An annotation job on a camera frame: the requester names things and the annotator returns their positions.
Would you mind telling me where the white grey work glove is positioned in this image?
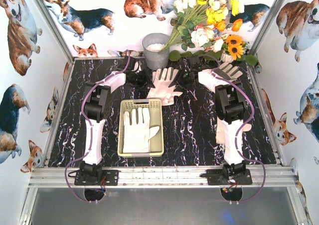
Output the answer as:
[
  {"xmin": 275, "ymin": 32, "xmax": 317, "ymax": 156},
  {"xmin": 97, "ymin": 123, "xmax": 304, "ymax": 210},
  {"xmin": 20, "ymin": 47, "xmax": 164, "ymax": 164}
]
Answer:
[{"xmin": 123, "ymin": 107, "xmax": 160, "ymax": 153}]

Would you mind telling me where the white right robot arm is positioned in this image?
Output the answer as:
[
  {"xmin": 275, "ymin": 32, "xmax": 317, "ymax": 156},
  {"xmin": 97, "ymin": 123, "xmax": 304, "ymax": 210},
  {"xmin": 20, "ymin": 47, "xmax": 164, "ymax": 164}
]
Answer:
[{"xmin": 177, "ymin": 55, "xmax": 251, "ymax": 179}]

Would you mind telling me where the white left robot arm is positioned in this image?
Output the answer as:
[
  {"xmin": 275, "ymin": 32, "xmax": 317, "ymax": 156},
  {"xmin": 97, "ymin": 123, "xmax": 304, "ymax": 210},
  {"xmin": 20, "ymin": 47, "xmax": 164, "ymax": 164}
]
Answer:
[{"xmin": 80, "ymin": 71, "xmax": 160, "ymax": 182}]

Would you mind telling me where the pale green storage basket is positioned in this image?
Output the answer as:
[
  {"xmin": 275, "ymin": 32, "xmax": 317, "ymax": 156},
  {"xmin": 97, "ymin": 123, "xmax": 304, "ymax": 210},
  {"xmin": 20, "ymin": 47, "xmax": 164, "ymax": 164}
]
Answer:
[{"xmin": 118, "ymin": 99, "xmax": 164, "ymax": 158}]

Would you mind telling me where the grey metal bucket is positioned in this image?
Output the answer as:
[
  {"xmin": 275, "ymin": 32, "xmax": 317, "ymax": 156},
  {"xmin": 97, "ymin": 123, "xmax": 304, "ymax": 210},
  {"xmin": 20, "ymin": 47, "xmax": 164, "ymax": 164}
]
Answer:
[{"xmin": 142, "ymin": 33, "xmax": 169, "ymax": 71}]

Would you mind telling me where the white ribbed flower pot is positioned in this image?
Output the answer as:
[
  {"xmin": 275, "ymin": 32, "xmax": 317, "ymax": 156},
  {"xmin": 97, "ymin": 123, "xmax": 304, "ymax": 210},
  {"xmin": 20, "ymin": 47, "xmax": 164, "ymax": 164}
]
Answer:
[{"xmin": 220, "ymin": 51, "xmax": 234, "ymax": 63}]

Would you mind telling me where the artificial flower bouquet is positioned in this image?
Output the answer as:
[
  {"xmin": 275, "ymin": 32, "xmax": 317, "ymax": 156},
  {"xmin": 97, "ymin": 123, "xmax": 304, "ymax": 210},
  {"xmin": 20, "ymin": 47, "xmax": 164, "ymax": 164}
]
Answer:
[{"xmin": 160, "ymin": 0, "xmax": 262, "ymax": 66}]

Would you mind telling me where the aluminium front frame rail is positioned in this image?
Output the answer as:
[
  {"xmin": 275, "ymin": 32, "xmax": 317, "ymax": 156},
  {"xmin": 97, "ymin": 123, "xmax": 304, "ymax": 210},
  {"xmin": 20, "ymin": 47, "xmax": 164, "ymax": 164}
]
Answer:
[{"xmin": 28, "ymin": 164, "xmax": 297, "ymax": 188}]

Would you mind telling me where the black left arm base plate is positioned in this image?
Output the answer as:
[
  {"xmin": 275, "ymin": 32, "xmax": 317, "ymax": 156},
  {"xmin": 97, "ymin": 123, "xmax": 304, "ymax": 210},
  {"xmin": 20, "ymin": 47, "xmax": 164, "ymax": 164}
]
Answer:
[{"xmin": 74, "ymin": 170, "xmax": 119, "ymax": 186}]

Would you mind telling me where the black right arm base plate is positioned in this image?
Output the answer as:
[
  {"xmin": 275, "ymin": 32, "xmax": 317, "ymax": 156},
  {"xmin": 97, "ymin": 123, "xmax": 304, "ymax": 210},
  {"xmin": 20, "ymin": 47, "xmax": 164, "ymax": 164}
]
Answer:
[{"xmin": 199, "ymin": 169, "xmax": 253, "ymax": 185}]

